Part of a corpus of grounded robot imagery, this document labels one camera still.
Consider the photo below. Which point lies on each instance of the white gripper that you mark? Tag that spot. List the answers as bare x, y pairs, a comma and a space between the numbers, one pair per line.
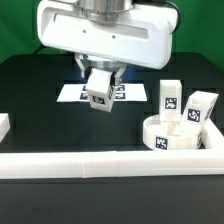
140, 36

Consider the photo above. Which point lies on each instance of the white U-shaped fence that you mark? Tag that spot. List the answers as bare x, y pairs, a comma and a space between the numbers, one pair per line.
206, 161

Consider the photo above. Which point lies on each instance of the white marker sheet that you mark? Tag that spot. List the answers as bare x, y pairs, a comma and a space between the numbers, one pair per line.
124, 92

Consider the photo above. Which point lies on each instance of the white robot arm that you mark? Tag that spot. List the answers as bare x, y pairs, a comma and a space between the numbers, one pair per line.
106, 11

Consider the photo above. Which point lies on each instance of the white fence piece left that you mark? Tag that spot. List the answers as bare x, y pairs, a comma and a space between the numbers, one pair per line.
4, 125

